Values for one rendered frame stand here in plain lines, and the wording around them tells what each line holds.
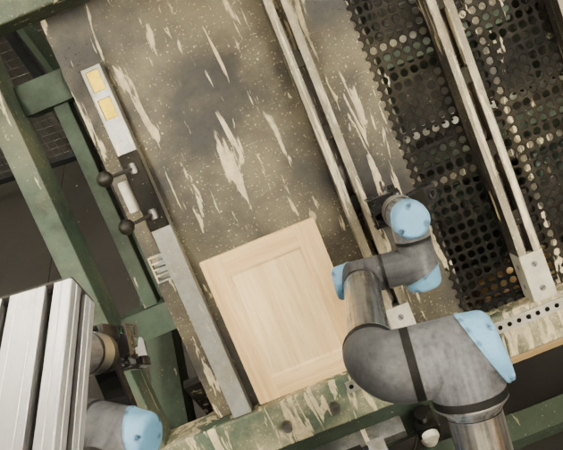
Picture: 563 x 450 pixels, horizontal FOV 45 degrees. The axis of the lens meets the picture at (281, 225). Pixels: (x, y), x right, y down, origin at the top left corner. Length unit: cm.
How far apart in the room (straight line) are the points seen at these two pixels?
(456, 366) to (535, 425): 146
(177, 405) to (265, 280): 52
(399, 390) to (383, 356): 5
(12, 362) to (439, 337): 63
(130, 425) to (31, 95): 102
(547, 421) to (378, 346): 148
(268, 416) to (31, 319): 122
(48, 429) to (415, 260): 97
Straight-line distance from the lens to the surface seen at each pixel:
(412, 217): 136
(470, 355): 103
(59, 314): 63
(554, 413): 249
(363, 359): 106
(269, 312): 174
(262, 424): 181
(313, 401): 179
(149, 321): 182
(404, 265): 140
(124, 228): 158
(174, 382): 208
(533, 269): 178
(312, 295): 173
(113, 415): 106
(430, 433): 186
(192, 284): 171
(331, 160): 163
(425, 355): 102
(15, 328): 65
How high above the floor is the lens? 245
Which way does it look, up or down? 47 degrees down
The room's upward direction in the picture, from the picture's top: 24 degrees counter-clockwise
